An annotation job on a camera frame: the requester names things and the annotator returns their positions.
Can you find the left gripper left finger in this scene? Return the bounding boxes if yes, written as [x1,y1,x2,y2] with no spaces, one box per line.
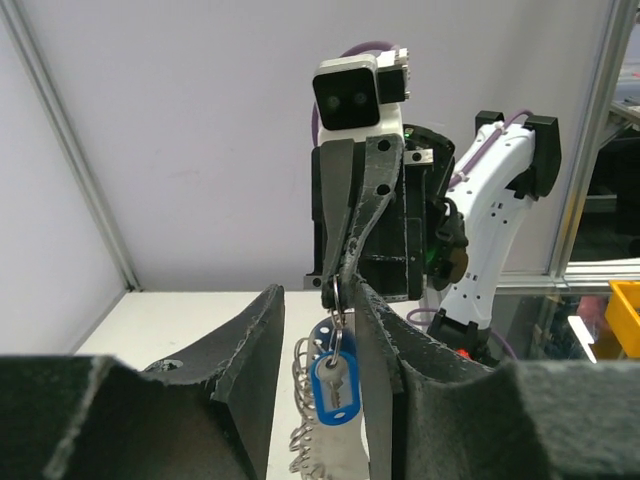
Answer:
[1,285,285,479]

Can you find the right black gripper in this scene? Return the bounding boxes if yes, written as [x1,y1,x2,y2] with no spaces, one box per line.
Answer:
[319,134,456,310]

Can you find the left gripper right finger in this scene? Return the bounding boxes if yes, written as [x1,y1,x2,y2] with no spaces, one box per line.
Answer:
[354,283,639,479]

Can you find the blue key tag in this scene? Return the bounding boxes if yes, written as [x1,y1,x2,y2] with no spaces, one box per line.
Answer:
[310,351,361,426]

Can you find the red silver carabiner keyring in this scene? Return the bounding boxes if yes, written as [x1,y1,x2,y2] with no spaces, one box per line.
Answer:
[289,276,370,479]

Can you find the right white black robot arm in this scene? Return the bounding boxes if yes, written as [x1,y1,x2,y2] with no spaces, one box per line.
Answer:
[311,110,562,365]

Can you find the yellow plastic bin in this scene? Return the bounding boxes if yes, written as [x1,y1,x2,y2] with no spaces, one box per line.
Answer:
[593,280,639,360]

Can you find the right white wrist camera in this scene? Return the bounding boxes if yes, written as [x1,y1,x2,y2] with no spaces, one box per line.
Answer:
[311,41,410,147]

